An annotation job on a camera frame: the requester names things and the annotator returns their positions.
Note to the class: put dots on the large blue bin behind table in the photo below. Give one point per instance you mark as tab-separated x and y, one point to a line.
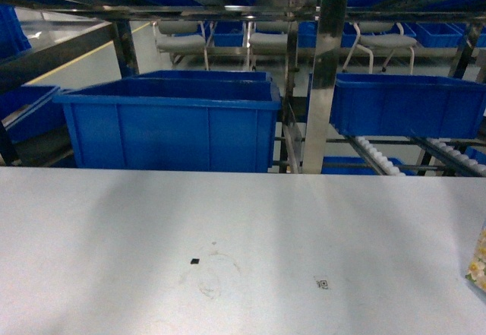
173	124

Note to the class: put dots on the grey chair left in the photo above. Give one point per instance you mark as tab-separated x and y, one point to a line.
181	38

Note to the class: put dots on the blue bin on roller rack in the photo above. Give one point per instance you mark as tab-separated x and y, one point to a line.
407	105

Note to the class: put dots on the grey chair right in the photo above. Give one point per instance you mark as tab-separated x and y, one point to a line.
372	35

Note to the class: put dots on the blue bin far left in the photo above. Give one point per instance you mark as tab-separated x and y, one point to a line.
39	113

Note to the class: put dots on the steel rack upright post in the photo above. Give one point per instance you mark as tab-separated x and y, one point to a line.
326	58

